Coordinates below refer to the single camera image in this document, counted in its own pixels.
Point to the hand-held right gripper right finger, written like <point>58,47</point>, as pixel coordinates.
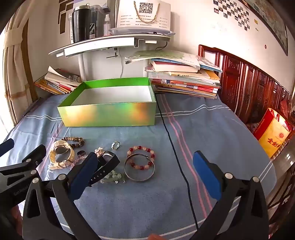
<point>205,175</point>

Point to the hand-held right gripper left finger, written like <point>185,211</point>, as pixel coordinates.
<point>83,175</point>

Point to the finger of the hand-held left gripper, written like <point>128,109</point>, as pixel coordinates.
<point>7,144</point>
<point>34,154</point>

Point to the black wrist watch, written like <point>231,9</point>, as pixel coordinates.
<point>110,162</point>

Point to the shiny green cardboard box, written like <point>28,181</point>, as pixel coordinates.
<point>103,115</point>

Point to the person's right hand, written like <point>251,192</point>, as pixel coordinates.
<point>157,237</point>

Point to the gold brooch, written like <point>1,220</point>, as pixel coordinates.
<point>99,150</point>

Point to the small silver pendant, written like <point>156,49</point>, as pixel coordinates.
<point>112,145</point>

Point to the blue striped bed sheet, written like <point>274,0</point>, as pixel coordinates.
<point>129,207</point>

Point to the silver bangle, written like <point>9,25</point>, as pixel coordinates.
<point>140,180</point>

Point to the beige curtain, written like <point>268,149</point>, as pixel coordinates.
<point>13,80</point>

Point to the low stack of thin books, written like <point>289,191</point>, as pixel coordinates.
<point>60,85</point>

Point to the red and yellow bag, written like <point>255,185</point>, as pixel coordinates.
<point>274,136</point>

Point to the dark wooden furniture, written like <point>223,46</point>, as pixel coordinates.
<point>283,196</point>

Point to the tall stack of books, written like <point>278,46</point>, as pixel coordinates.
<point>184,83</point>

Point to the red wooden headboard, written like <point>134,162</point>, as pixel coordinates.
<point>232,76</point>

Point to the white shelf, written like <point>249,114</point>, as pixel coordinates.
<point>99,43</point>

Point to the black thermos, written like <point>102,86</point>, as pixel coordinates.
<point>80,23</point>

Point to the small clear spray bottle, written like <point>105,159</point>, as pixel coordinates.
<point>107,25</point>

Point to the stack of white papers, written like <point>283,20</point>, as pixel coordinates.
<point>138,31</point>

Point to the white paper bag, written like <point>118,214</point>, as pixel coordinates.
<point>143,20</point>

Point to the brown wooden post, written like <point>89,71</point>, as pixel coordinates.
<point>30,76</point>

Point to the brown wall decals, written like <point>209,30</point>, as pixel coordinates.
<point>62,25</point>

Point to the wall photo collage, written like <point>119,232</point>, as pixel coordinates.
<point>232,11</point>

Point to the framed wall picture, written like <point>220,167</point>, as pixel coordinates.
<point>276,25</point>

